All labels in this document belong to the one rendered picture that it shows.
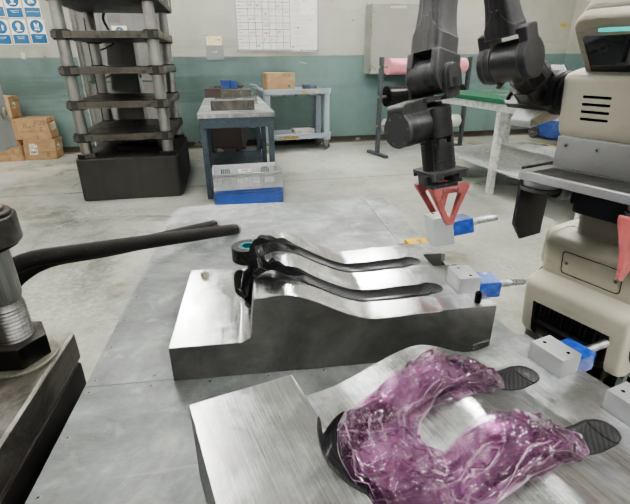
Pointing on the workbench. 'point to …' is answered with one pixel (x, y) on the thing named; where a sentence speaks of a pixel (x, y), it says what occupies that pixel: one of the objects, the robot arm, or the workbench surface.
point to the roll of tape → (241, 251)
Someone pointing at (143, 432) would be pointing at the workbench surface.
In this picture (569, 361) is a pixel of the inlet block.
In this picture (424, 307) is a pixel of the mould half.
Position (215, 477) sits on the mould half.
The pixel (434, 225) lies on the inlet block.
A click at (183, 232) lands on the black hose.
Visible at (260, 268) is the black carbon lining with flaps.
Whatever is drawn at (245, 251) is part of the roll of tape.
